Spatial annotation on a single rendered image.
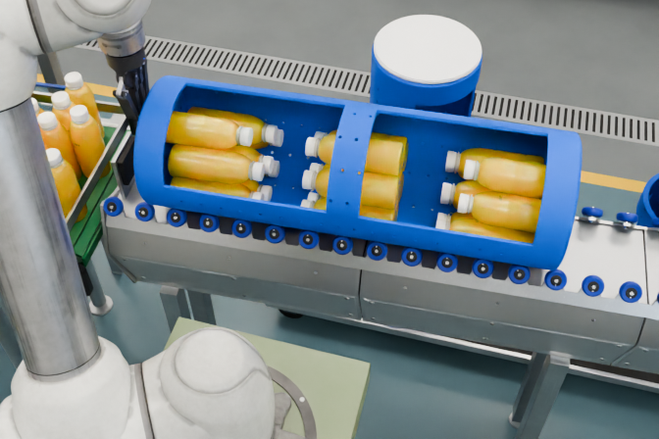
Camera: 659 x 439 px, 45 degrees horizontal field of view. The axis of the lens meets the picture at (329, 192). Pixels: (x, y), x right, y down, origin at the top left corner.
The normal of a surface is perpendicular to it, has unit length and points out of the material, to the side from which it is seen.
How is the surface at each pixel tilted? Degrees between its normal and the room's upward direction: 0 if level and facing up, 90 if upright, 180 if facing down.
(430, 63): 0
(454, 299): 70
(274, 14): 0
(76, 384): 28
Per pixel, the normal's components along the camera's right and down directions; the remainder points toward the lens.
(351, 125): -0.03, -0.58
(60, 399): 0.09, -0.20
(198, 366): 0.16, -0.70
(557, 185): -0.12, -0.16
